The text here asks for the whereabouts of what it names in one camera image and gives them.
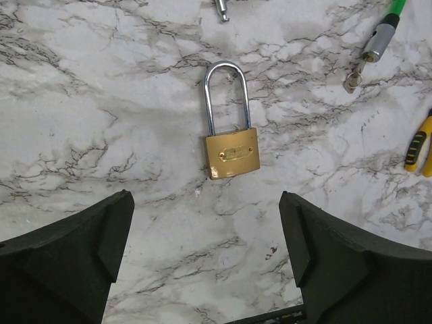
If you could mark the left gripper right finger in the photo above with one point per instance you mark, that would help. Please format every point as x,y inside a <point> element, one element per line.
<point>349,275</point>

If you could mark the brass padlock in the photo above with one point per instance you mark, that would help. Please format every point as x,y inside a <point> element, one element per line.
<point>235,153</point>

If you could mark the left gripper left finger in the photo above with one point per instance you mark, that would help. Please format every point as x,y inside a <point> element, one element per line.
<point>62,272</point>

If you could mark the green cable lock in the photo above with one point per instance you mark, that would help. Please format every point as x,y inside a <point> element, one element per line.
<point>382,35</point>

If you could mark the yellow handled pliers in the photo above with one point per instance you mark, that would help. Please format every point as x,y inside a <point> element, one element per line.
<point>415,146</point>

